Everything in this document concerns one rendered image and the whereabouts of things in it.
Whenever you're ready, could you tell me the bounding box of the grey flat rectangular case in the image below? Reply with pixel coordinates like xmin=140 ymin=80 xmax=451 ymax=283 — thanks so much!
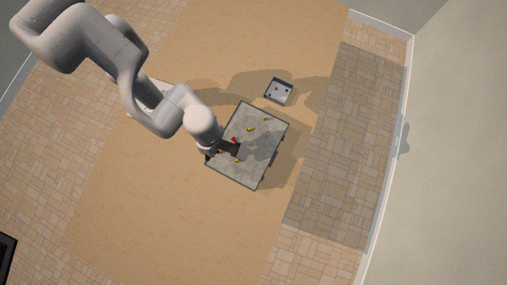
xmin=204 ymin=100 xmax=290 ymax=192

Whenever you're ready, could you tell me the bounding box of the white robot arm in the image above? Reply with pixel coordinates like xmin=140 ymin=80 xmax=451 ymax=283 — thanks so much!
xmin=9 ymin=0 xmax=250 ymax=162

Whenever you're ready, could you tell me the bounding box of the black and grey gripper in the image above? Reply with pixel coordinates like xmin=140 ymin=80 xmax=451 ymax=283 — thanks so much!
xmin=196 ymin=123 xmax=224 ymax=161

